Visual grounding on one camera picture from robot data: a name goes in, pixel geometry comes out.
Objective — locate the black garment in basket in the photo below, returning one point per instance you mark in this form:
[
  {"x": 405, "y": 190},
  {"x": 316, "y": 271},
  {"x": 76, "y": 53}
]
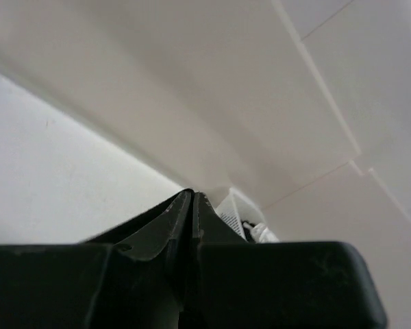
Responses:
[{"x": 248, "y": 227}]

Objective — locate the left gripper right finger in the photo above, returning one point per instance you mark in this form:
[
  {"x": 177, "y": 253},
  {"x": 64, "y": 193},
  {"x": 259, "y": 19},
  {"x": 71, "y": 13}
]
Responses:
[{"x": 310, "y": 284}]

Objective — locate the white plastic laundry basket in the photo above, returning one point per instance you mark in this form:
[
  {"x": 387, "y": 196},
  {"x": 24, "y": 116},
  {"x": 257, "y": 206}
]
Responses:
[{"x": 236, "y": 208}]

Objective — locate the white tank top in basket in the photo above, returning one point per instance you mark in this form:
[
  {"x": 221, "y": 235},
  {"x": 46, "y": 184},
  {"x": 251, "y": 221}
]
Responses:
[{"x": 260, "y": 233}]

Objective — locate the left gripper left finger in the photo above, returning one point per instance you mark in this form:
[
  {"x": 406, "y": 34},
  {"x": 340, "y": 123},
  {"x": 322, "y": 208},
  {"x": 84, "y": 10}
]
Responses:
[{"x": 121, "y": 278}]

